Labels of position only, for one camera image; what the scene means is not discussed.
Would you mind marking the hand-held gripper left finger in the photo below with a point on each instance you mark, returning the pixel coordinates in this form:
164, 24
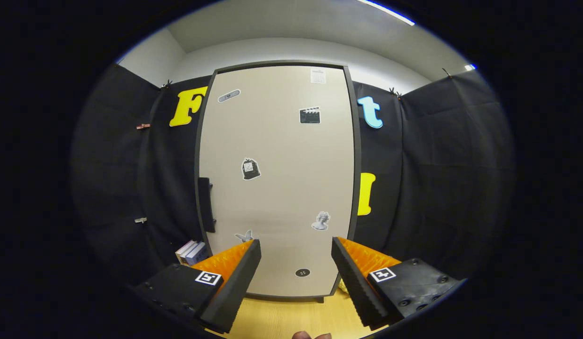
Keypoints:
235, 287

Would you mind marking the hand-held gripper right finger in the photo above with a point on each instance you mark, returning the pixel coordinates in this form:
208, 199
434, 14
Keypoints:
357, 287

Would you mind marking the beige shoe cabinet door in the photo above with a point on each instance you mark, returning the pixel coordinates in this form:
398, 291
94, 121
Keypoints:
282, 197

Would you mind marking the dark grey shoe cabinet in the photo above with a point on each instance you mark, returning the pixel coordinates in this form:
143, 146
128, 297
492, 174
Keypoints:
357, 141

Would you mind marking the pale yellow cloth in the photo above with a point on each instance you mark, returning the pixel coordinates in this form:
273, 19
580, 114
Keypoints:
343, 286

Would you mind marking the white book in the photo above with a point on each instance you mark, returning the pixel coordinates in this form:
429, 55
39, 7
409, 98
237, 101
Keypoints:
184, 250

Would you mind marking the black backdrop cloth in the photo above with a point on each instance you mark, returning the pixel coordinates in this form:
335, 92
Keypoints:
437, 165

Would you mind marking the small ceiling light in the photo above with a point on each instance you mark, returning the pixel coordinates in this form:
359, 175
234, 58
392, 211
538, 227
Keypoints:
470, 67

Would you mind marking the long ceiling light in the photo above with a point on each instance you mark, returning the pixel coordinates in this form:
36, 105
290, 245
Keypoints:
387, 12

